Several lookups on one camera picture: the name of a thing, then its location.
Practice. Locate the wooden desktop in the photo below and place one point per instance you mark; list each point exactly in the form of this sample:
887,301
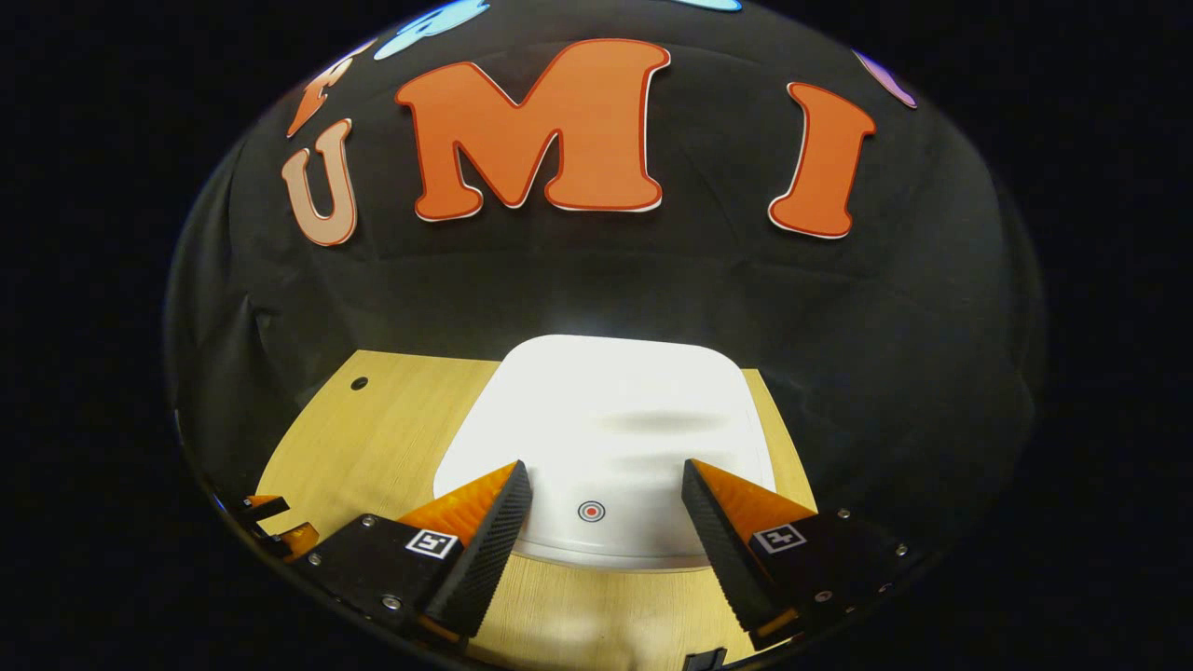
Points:
391,438

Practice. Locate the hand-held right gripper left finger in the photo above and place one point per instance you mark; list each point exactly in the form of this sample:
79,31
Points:
489,559

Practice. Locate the black backdrop cloth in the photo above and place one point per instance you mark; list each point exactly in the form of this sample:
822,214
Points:
606,280

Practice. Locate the white desktop garbage bin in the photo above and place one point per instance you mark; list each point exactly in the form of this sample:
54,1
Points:
606,410

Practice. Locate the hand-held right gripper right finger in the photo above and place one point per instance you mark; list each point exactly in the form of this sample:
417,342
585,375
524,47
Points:
727,559

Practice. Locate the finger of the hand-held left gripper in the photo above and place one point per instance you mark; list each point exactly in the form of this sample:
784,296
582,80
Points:
261,508
296,540

